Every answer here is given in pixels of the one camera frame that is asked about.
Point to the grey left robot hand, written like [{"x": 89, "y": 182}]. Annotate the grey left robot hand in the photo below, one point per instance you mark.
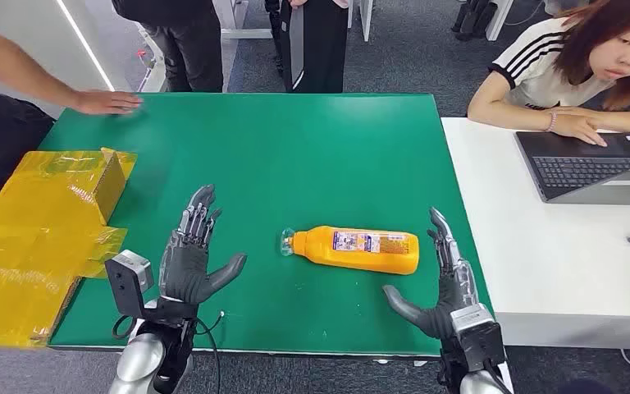
[{"x": 184, "y": 272}]

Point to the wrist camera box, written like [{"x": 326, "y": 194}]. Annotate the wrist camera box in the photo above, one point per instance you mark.
[
  {"x": 478, "y": 337},
  {"x": 125, "y": 283}
]

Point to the white table leg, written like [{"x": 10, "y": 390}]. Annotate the white table leg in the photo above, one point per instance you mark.
[
  {"x": 497, "y": 21},
  {"x": 365, "y": 19}
]

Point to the dark grey laptop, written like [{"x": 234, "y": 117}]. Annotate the dark grey laptop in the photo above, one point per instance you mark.
[{"x": 592, "y": 168}]

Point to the white desk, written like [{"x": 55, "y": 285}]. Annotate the white desk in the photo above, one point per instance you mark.
[{"x": 565, "y": 261}]

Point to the seated person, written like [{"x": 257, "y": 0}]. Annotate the seated person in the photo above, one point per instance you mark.
[{"x": 543, "y": 71}]

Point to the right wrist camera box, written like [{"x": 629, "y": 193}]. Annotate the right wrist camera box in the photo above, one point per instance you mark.
[{"x": 478, "y": 337}]

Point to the yellow taped cardboard box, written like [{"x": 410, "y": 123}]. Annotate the yellow taped cardboard box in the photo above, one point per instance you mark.
[{"x": 27, "y": 239}]

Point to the standing person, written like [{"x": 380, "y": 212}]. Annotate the standing person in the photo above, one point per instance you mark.
[
  {"x": 320, "y": 49},
  {"x": 190, "y": 54}
]

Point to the green table mat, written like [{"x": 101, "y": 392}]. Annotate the green table mat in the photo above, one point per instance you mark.
[{"x": 293, "y": 163}]

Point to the white desk frame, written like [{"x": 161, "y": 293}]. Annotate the white desk frame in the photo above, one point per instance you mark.
[{"x": 234, "y": 21}]

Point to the black chair base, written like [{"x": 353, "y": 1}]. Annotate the black chair base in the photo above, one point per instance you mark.
[{"x": 470, "y": 21}]

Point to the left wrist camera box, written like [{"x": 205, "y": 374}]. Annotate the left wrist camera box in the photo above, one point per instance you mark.
[{"x": 125, "y": 283}]

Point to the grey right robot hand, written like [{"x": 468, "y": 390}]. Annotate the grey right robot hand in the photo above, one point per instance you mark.
[{"x": 448, "y": 293}]

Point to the orange detergent bottle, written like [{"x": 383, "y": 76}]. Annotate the orange detergent bottle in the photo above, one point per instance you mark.
[{"x": 358, "y": 255}]

